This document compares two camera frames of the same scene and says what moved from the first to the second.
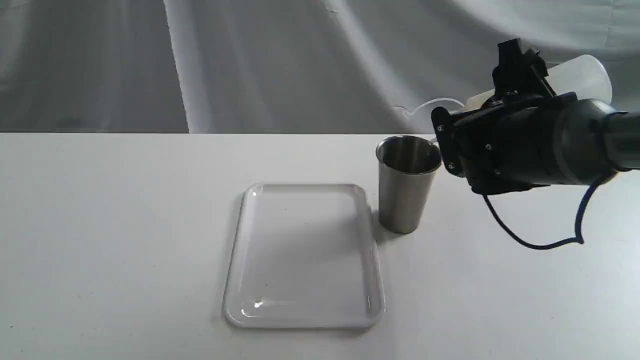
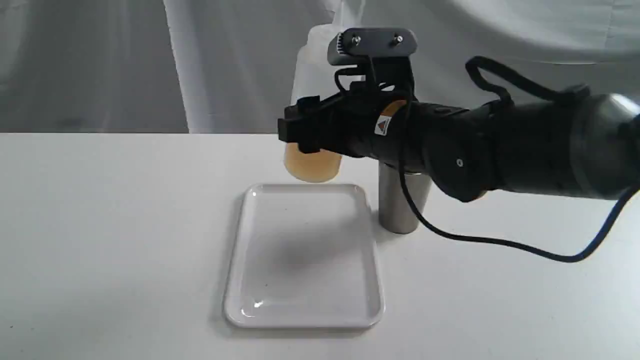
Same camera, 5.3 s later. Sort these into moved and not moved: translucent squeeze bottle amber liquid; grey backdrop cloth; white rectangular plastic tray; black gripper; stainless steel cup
Moved: black gripper; translucent squeeze bottle amber liquid
Not moved: stainless steel cup; white rectangular plastic tray; grey backdrop cloth
